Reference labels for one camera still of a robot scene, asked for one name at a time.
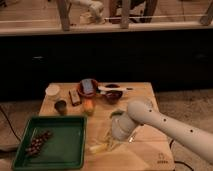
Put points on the orange fruit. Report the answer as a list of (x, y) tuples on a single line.
[(88, 106)]

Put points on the white spoon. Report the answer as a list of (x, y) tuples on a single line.
[(107, 89)]

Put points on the yellow banana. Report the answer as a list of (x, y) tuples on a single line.
[(101, 147)]

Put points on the orange-brown bowl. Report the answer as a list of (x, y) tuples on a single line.
[(80, 89)]

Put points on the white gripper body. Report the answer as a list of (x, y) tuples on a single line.
[(112, 142)]

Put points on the dark brown cup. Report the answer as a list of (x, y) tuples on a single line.
[(61, 107)]

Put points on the silver fork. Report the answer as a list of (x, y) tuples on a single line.
[(131, 139)]

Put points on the brown rectangular block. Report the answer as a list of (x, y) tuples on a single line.
[(75, 99)]

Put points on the grey-blue can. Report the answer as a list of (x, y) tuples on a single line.
[(87, 86)]

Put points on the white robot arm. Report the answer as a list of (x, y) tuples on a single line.
[(142, 112)]

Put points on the white cup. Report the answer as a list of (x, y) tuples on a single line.
[(53, 92)]

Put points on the bunch of dark grapes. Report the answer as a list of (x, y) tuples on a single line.
[(37, 142)]

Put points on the green plastic tray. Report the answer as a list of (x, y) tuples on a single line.
[(64, 150)]

